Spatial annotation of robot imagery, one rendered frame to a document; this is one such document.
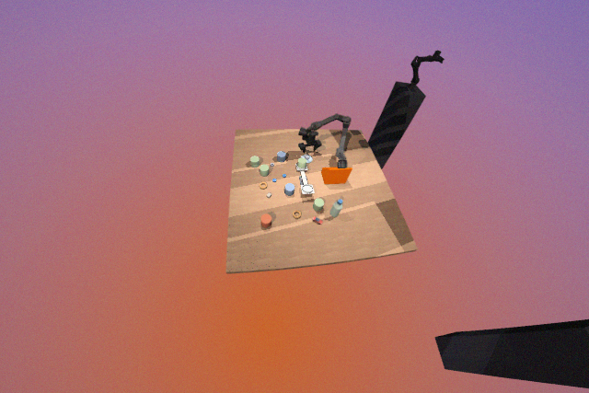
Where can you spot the reddish-brown cylinder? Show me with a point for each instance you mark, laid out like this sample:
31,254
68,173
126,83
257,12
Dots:
265,220

